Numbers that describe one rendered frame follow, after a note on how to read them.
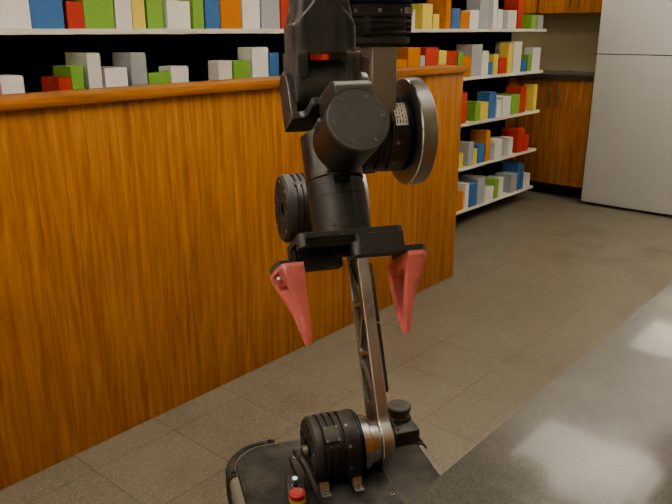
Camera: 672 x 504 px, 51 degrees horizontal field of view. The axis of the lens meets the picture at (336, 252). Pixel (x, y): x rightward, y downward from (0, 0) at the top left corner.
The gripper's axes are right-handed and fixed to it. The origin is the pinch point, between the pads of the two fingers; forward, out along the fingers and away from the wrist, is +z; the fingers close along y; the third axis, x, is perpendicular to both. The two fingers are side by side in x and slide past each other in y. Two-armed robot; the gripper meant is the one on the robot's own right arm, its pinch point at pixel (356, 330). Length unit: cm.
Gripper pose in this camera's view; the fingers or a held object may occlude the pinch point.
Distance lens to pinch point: 66.9
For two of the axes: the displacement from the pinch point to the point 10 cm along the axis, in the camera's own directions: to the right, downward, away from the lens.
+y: 9.6, -0.9, 2.7
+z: 1.4, 9.7, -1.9
